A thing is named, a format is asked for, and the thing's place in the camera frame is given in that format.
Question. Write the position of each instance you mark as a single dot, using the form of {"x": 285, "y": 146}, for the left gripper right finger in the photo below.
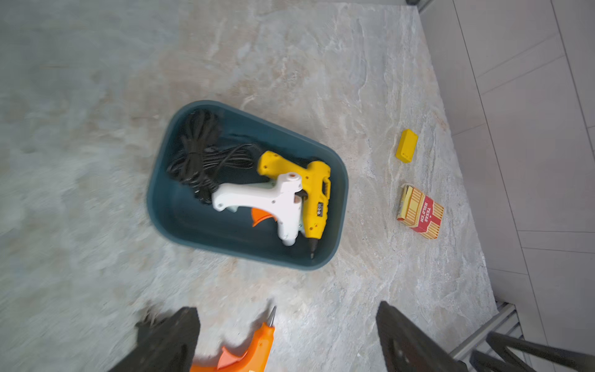
{"x": 406, "y": 348}

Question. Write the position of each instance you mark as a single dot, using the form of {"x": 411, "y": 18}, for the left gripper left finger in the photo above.
{"x": 164, "y": 343}

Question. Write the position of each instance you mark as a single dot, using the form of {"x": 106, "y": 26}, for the orange hot glue gun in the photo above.
{"x": 256, "y": 356}

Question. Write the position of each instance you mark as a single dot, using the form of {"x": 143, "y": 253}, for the white hot glue gun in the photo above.
{"x": 200, "y": 161}

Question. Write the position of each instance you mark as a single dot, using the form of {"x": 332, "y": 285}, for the yellow hot glue gun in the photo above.
{"x": 316, "y": 188}

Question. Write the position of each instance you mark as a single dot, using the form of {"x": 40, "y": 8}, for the teal plastic storage box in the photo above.
{"x": 183, "y": 219}

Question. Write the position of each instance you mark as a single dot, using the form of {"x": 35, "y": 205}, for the red yellow small carton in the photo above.
{"x": 420, "y": 213}

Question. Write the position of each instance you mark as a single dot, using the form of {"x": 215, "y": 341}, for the small yellow block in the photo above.
{"x": 407, "y": 146}

